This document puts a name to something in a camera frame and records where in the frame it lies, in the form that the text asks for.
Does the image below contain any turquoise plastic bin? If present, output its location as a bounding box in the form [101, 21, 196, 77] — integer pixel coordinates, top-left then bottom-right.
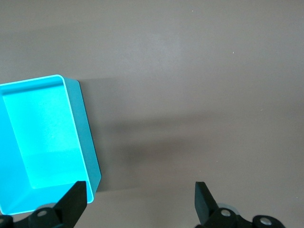
[0, 74, 102, 216]

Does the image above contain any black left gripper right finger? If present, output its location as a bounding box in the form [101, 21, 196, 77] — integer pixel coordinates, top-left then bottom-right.
[194, 181, 285, 228]

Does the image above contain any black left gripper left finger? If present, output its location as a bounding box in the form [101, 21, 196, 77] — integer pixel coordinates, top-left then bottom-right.
[0, 180, 87, 228]

